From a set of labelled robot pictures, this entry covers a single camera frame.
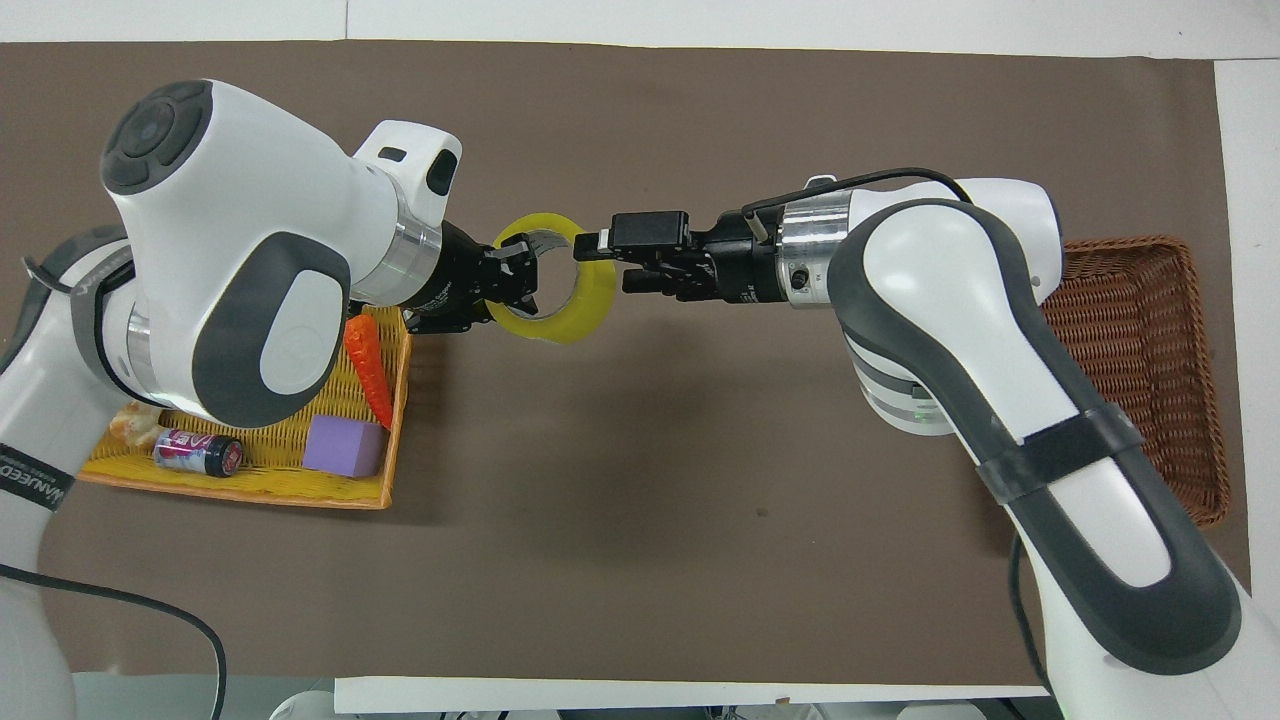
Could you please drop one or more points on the bread piece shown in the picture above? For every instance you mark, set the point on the bread piece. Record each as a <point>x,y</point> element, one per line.
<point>135,425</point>

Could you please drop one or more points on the yellow tape roll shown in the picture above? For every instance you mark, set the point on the yellow tape roll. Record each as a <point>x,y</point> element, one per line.
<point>585,305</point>

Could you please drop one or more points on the small drink can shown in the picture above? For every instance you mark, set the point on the small drink can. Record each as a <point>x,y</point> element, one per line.
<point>195,452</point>

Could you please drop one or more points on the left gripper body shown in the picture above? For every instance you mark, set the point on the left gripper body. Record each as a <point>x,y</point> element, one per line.
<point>462,280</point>

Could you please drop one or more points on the purple block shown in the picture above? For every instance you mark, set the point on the purple block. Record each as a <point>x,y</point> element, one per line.
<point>343,446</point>

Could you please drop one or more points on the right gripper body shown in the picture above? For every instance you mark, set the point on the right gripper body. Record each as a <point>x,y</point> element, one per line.
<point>750,260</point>

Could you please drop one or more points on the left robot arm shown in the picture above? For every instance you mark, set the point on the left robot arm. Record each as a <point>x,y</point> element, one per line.
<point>240,190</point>

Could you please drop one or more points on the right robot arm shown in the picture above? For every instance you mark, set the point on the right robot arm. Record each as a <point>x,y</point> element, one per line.
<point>940,300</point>

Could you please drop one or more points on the brown wicker basket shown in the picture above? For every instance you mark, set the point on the brown wicker basket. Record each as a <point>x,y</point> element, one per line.
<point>1140,330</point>

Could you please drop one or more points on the orange toy carrot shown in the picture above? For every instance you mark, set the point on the orange toy carrot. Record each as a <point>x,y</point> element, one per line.
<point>368,370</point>

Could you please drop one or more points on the yellow woven basket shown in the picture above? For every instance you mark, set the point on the yellow woven basket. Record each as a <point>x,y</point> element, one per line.
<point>270,480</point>

